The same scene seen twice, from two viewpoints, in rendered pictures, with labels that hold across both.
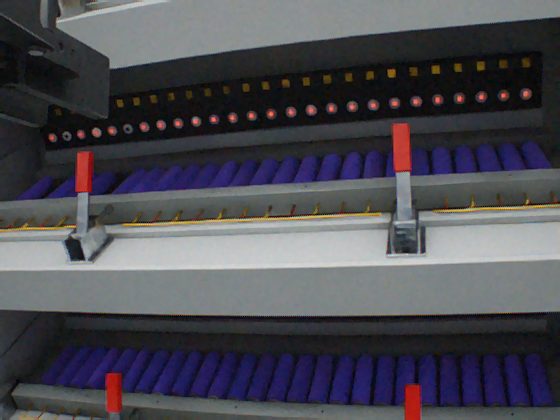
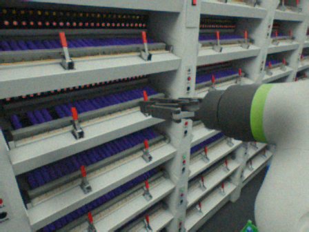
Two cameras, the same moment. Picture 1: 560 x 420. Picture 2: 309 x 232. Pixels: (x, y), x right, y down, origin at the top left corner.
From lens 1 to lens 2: 0.57 m
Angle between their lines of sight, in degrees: 57
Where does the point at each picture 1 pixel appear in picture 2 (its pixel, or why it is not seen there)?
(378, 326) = not seen: hidden behind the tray
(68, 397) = (54, 184)
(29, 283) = (63, 150)
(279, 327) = not seen: hidden behind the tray
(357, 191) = (131, 104)
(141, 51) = (98, 79)
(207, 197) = (100, 112)
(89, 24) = (85, 72)
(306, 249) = (130, 119)
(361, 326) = not seen: hidden behind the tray
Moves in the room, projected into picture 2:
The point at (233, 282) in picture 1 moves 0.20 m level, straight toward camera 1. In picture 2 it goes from (121, 130) to (176, 143)
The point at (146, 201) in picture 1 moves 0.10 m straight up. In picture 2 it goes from (83, 116) to (79, 85)
